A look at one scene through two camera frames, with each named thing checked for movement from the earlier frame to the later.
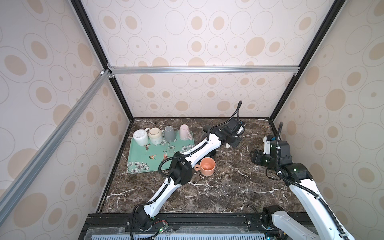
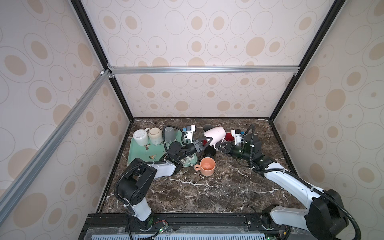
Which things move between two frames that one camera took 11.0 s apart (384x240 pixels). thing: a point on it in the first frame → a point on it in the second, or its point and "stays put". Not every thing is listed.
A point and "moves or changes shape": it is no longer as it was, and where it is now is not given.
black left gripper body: [233, 141] → [188, 150]
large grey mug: [205, 129] stays put
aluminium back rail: [124, 70] stays put
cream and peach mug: [207, 166] stays put
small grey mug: [170, 133] stays put
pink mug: [184, 134] moves or changes shape
